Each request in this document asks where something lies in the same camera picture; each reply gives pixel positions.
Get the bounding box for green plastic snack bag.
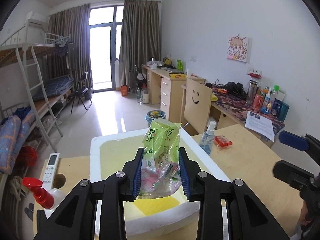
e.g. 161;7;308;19
138;119;182;199

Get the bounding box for white printed paper sheet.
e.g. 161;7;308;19
245;111;274;142

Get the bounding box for red trigger spray bottle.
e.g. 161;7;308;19
22;177;66;219

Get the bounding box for teal box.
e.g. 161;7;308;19
277;102;290;122

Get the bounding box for white remote control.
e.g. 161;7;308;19
42;153;60;186

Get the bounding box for steel thermos bottle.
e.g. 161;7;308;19
246;77;259;105

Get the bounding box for patterned desk mat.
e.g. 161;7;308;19
212;85;285;135

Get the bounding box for red snack packet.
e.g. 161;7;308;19
214;135;233;148

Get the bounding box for white styrofoam box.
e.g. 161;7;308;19
89;128;230;239

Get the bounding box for black headphones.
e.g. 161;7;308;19
226;82;247;100

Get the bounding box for blue spray bottle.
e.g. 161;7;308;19
199;120;216;155

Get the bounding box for wooden smiley chair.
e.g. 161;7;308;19
184;79;212;134

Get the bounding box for blue plaid quilt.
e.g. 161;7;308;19
1;107;35;174

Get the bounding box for black folding chair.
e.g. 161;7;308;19
68;71;92;114

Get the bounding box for blue trash bin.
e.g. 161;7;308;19
145;109;166;127

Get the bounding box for wooden desk with drawers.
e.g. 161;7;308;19
141;64;206;123

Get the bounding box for metal bunk bed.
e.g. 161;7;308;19
1;24;74;230

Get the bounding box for right brown curtain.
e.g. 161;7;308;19
119;0;161;86

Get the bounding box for brown curtain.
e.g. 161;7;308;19
119;0;161;86
47;4;93;88

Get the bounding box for left brown curtain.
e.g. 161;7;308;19
47;4;93;88

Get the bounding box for glass balcony door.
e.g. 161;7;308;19
88;5;124;92

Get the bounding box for white air conditioner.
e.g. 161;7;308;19
25;11;47;28

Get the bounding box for anime girl wall picture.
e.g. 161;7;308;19
227;36;248;63

